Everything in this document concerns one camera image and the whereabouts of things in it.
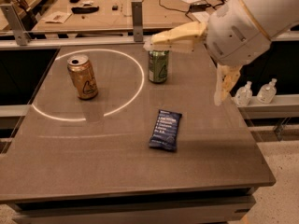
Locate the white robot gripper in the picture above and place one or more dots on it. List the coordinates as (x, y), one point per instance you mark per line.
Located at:
(235, 34)

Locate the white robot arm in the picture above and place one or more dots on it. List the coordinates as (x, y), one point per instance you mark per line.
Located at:
(274, 17)

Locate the blue rxbar blueberry wrapper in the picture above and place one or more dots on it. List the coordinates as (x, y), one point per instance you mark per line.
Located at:
(165, 131)

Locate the white envelope on bench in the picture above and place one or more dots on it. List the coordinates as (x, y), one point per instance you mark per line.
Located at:
(201, 16)

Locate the green soda can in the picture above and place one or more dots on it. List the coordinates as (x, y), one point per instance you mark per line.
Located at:
(158, 66)

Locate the clear sanitizer bottle left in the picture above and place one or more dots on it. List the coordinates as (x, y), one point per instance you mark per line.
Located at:
(243, 95)

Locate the clear sanitizer bottle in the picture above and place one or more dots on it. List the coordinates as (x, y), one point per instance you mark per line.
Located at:
(243, 95)
(267, 92)

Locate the clear sanitizer bottle right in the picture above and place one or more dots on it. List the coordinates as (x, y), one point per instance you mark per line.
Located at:
(267, 92)

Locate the small black box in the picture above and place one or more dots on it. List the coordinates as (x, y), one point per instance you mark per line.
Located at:
(114, 7)

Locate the gold soda can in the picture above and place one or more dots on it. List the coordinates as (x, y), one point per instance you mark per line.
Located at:
(82, 75)

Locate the black tool on bench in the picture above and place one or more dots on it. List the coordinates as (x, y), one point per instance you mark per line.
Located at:
(84, 10)

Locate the small paper card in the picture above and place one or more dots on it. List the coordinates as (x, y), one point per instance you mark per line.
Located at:
(57, 17)

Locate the middle metal bracket post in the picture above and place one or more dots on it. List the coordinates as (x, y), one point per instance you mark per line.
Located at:
(137, 18)

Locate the metal bracket post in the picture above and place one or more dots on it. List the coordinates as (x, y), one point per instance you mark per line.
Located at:
(20, 34)
(137, 18)

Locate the left metal bracket post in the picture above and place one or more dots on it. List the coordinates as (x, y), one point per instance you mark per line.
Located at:
(20, 34)

